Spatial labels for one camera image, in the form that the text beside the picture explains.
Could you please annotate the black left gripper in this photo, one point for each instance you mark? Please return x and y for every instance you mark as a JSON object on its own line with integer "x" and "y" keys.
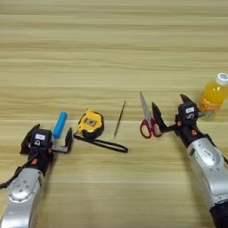
{"x": 41, "y": 158}

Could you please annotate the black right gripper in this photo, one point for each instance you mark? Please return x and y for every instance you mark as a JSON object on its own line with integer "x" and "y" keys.
{"x": 188, "y": 130}

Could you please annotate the blue rectangular block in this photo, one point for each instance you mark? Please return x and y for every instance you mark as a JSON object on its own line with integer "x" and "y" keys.
{"x": 60, "y": 124}

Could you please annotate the orange juice bottle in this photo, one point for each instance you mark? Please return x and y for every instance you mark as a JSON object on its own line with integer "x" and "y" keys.
{"x": 212, "y": 96}

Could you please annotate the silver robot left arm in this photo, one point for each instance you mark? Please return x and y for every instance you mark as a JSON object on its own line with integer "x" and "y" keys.
{"x": 22, "y": 193}

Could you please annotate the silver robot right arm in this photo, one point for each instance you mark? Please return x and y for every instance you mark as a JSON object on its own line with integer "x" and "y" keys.
{"x": 207, "y": 166}

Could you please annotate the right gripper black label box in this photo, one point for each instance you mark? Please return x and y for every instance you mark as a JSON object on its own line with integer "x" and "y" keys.
{"x": 188, "y": 112}

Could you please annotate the yellow black tape measure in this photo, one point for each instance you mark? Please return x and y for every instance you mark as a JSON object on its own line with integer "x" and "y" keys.
{"x": 90, "y": 123}

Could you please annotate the thin black stick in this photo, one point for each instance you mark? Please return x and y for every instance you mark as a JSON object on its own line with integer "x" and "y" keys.
{"x": 119, "y": 120}

